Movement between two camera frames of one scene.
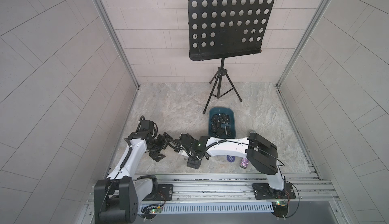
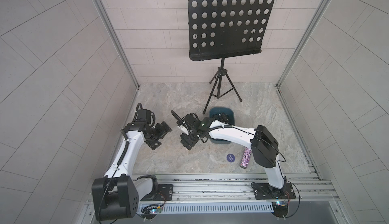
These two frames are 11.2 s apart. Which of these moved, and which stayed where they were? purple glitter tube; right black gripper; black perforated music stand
Moved: right black gripper
Stayed: black perforated music stand; purple glitter tube
